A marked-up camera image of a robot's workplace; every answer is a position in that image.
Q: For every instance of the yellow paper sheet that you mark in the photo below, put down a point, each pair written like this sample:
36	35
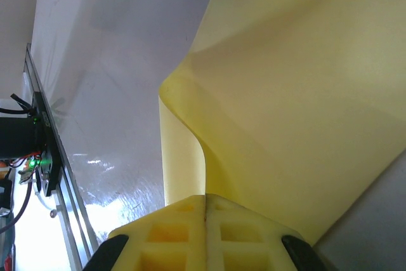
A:
301	93

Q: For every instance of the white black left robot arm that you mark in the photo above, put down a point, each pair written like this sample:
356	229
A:
19	137

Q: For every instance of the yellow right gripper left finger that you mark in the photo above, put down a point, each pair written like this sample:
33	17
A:
193	229

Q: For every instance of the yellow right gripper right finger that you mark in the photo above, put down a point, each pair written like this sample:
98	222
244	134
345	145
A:
215	229

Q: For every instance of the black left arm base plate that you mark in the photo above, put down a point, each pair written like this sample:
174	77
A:
47	144

